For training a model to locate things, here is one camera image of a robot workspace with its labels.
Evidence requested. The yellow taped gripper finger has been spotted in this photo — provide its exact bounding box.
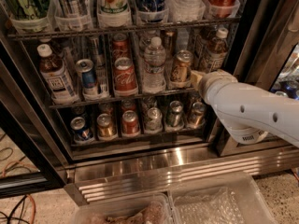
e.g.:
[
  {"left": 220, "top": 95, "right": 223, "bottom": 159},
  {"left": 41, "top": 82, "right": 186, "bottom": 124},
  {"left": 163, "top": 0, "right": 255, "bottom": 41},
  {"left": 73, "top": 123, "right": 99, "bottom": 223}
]
[{"left": 191, "top": 70, "right": 205, "bottom": 90}]

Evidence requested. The tea bottle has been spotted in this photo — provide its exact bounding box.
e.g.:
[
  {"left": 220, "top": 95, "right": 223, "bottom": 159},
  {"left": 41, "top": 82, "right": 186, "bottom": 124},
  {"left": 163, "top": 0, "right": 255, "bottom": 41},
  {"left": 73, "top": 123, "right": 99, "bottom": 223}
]
[
  {"left": 199, "top": 27, "right": 228, "bottom": 73},
  {"left": 194, "top": 25, "right": 218, "bottom": 69},
  {"left": 37, "top": 44, "right": 78, "bottom": 105}
]

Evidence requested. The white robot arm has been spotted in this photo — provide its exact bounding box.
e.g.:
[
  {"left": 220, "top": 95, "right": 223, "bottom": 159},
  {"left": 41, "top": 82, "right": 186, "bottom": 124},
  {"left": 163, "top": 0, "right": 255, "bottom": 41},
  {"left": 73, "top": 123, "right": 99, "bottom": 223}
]
[{"left": 191, "top": 70, "right": 299, "bottom": 147}]

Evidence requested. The gold soda can middle shelf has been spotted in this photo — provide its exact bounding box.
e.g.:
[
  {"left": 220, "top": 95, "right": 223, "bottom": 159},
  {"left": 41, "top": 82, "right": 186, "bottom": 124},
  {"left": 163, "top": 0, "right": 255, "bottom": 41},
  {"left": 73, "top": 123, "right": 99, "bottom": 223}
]
[{"left": 170, "top": 49, "right": 193, "bottom": 87}]

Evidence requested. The clear water bottle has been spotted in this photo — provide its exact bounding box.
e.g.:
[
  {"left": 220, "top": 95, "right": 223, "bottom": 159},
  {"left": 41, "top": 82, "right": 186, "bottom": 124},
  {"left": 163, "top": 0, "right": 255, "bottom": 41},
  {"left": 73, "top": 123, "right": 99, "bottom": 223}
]
[{"left": 143, "top": 36, "right": 166, "bottom": 93}]

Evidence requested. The green can bottom shelf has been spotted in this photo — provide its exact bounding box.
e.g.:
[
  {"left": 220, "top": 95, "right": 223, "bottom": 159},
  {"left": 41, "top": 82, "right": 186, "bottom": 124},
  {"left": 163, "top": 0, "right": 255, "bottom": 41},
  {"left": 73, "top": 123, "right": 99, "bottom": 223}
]
[{"left": 165, "top": 100, "right": 183, "bottom": 130}]

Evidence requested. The silver can bottom shelf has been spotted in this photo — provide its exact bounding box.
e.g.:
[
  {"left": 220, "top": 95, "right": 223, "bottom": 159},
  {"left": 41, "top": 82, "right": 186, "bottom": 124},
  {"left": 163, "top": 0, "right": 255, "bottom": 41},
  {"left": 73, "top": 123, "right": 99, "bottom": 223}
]
[{"left": 144, "top": 107, "right": 163, "bottom": 133}]

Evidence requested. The clear bottle top shelf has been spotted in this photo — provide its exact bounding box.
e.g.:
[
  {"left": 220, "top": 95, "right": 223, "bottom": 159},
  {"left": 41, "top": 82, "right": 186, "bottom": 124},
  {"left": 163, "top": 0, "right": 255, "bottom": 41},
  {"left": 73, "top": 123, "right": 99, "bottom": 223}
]
[{"left": 166, "top": 0, "right": 206, "bottom": 22}]

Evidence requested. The red can bottom shelf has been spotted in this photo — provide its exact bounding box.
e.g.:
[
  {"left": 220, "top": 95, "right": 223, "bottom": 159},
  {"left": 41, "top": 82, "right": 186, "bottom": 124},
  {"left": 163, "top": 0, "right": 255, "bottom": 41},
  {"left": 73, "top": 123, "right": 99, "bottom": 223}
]
[{"left": 121, "top": 110, "right": 140, "bottom": 135}]

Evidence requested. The fridge glass door right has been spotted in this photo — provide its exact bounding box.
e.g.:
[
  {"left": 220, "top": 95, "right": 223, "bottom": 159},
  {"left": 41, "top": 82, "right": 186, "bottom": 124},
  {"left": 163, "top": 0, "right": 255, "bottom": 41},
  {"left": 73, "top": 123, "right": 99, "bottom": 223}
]
[{"left": 216, "top": 0, "right": 299, "bottom": 157}]

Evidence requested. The fridge glass door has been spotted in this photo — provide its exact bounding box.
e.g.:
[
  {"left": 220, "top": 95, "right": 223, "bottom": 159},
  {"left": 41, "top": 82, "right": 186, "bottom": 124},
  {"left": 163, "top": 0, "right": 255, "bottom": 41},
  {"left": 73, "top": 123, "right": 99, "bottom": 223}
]
[
  {"left": 0, "top": 35, "right": 65, "bottom": 198},
  {"left": 216, "top": 0, "right": 299, "bottom": 157}
]

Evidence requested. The steel fridge base grille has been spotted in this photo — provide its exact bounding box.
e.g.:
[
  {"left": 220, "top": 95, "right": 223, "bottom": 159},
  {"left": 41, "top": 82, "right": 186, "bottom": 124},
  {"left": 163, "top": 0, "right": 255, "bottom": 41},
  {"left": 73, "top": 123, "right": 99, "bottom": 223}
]
[{"left": 64, "top": 145, "right": 299, "bottom": 205}]

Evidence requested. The blue can bottom shelf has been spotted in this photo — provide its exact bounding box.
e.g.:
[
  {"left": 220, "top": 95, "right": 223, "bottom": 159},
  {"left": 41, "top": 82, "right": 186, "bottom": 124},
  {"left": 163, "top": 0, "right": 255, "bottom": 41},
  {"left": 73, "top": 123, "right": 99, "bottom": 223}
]
[{"left": 70, "top": 117, "right": 93, "bottom": 143}]

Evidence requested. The fridge glass door left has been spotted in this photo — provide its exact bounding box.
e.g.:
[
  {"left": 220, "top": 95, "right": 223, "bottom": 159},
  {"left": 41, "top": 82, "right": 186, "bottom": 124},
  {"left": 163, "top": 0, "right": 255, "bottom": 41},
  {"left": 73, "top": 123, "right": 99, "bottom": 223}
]
[{"left": 0, "top": 35, "right": 65, "bottom": 198}]

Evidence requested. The green bottle top shelf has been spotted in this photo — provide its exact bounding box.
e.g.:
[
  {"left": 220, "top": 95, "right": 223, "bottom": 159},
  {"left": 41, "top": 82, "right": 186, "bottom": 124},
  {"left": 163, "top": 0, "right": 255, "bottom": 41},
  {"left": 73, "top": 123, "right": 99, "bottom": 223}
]
[{"left": 5, "top": 0, "right": 50, "bottom": 21}]

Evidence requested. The gold can bottom right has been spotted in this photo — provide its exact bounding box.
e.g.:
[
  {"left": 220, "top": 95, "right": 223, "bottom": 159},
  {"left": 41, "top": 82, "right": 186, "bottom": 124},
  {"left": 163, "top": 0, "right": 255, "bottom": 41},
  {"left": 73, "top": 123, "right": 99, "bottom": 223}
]
[{"left": 187, "top": 102, "right": 206, "bottom": 127}]

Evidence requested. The gold can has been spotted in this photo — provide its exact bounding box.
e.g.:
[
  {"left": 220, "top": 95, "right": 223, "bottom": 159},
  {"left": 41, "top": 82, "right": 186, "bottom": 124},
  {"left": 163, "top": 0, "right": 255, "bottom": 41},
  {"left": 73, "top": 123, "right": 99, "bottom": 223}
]
[
  {"left": 96, "top": 113, "right": 117, "bottom": 139},
  {"left": 187, "top": 102, "right": 206, "bottom": 127}
]

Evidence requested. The red cola can front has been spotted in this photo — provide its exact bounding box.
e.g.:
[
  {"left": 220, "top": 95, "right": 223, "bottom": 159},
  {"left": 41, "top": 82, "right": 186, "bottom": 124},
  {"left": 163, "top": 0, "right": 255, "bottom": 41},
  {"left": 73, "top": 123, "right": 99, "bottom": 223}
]
[{"left": 113, "top": 57, "right": 138, "bottom": 96}]

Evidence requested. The red cola can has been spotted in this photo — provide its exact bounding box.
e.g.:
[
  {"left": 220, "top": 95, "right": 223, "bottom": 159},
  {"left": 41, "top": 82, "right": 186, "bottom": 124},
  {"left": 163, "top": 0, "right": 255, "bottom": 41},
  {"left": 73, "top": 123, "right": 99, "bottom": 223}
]
[
  {"left": 112, "top": 33, "right": 131, "bottom": 60},
  {"left": 113, "top": 57, "right": 138, "bottom": 96}
]

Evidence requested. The red cola can rear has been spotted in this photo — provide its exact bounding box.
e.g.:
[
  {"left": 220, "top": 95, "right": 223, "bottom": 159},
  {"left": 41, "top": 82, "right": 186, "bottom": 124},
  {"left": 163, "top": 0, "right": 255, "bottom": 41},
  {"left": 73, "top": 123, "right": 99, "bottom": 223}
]
[{"left": 112, "top": 33, "right": 131, "bottom": 60}]

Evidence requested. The gold can bottom left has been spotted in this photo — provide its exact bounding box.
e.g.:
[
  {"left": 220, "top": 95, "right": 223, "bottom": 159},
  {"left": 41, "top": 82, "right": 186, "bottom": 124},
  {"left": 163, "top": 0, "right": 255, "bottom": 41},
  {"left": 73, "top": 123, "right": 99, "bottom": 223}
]
[{"left": 96, "top": 113, "right": 117, "bottom": 139}]

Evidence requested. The blue soda can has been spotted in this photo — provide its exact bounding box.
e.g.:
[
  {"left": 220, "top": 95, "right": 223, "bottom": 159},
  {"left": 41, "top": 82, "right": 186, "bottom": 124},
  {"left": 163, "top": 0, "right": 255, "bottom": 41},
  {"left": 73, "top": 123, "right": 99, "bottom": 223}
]
[{"left": 76, "top": 59, "right": 99, "bottom": 95}]

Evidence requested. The clear plastic bin right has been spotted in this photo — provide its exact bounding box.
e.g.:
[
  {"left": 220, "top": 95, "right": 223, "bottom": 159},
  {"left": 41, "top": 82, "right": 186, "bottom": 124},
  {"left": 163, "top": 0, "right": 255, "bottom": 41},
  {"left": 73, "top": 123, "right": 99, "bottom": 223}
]
[{"left": 168, "top": 172, "right": 278, "bottom": 224}]

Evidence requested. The clear plastic bin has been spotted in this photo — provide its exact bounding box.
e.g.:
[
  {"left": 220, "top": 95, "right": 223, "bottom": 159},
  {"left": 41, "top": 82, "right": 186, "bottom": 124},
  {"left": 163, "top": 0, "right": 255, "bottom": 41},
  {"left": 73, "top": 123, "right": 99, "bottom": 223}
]
[
  {"left": 71, "top": 193, "right": 174, "bottom": 224},
  {"left": 168, "top": 172, "right": 278, "bottom": 224}
]

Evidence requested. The clear plastic bin left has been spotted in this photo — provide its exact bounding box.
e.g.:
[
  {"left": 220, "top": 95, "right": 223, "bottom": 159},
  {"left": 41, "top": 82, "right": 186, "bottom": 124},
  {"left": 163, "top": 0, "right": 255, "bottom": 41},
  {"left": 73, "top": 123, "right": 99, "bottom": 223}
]
[{"left": 71, "top": 193, "right": 174, "bottom": 224}]

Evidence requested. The middle wire shelf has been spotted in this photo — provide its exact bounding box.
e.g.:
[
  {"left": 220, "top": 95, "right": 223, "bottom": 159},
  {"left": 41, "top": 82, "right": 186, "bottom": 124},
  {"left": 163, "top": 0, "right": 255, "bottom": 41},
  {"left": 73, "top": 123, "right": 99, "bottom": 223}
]
[{"left": 49, "top": 86, "right": 195, "bottom": 109}]

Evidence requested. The wire shelf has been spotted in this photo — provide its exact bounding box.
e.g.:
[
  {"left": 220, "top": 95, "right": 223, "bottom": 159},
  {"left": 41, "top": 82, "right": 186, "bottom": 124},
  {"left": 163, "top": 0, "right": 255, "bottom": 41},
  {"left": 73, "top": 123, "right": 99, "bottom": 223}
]
[
  {"left": 7, "top": 17, "right": 241, "bottom": 41},
  {"left": 49, "top": 86, "right": 195, "bottom": 109}
]

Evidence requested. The upper wire shelf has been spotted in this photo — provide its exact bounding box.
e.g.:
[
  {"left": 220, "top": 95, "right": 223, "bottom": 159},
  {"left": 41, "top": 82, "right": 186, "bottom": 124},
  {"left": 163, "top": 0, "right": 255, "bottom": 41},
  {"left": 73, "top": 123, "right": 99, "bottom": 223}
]
[{"left": 7, "top": 17, "right": 241, "bottom": 41}]

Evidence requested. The orange cable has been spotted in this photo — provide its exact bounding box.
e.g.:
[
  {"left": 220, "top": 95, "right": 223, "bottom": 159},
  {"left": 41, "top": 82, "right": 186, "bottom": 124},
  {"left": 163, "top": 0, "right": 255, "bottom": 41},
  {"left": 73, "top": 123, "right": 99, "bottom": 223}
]
[{"left": 0, "top": 161, "right": 38, "bottom": 224}]

